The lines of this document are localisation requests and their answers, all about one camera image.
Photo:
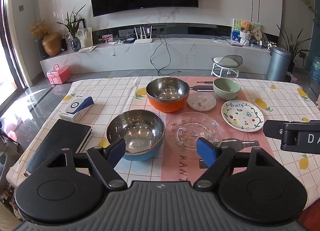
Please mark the white knitted basket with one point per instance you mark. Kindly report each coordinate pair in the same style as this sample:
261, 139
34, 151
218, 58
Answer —
245, 38

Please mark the white fruit print plate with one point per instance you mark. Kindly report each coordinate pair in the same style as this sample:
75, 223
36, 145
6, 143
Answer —
242, 114

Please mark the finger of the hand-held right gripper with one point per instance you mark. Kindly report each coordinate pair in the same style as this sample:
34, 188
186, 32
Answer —
272, 129

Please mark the dark slim vase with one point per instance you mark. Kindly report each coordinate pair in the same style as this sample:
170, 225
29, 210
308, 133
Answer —
41, 48

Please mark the black notebook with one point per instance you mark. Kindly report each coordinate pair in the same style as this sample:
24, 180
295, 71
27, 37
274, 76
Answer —
57, 141

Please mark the dried yellow flowers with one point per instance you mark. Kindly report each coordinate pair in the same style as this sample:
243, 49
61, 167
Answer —
39, 28

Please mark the black set-top box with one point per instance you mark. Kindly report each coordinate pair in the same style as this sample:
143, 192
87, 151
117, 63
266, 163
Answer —
129, 40

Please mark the blue green painting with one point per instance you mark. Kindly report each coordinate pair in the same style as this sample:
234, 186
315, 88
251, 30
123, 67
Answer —
236, 28

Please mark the blue glass vase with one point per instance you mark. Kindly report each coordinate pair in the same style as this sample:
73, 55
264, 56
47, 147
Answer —
75, 45

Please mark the pink photo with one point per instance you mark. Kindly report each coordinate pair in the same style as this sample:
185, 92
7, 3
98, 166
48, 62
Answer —
107, 38

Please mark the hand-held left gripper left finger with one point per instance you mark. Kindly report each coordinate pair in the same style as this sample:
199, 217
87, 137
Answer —
117, 149

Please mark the grey trash bin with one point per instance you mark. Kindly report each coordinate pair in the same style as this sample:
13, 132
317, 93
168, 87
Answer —
278, 65

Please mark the round hand fan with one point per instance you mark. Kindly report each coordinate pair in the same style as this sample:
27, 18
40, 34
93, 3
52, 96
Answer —
260, 35

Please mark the silver laptop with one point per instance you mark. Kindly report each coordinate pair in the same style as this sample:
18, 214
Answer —
236, 44

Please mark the cow figurine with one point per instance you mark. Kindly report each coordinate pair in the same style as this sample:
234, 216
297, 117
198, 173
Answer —
271, 45

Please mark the small white sticker plate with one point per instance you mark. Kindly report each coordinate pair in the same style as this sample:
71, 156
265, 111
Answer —
201, 101

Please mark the clear glass plate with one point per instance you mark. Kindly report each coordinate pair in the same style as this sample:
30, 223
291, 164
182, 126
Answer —
192, 128

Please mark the white rolling stool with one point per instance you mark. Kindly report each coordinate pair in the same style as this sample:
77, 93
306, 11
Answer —
227, 62

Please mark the green ceramic bowl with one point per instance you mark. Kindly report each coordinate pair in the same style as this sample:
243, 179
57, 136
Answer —
226, 87

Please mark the marble television console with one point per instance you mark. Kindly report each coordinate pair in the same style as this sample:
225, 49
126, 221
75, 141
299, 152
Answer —
125, 58

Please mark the pink storage case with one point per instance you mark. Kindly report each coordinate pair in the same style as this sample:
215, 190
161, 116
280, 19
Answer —
58, 75

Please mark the loose papers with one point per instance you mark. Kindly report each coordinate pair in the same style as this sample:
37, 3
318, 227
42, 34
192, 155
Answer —
87, 49

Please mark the tall potted plant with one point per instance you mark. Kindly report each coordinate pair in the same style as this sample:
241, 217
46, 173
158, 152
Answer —
295, 46

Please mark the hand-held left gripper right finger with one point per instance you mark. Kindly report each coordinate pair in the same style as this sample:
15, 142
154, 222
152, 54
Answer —
206, 152

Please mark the green leafy plant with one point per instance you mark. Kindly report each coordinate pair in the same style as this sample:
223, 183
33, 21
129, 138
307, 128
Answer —
73, 25

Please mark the blue water bottle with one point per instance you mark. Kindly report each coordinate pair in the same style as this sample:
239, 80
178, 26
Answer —
315, 70

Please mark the blue steel bowl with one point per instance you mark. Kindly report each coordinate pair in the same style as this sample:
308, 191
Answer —
135, 126

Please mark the white and blue box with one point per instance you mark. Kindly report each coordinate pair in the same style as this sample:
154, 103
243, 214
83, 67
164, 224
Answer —
75, 108

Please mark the drawing card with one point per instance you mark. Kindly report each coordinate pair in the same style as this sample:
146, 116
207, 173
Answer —
85, 37

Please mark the gold round vase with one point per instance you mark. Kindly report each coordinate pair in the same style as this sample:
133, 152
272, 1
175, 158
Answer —
52, 45

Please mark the white router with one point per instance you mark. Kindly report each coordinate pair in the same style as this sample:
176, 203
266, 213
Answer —
143, 41

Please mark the lemon print checked tablecloth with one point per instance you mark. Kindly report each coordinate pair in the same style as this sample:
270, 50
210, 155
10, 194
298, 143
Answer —
112, 96

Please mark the orange steel bowl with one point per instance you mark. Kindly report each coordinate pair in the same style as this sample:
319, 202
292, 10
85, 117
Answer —
165, 106

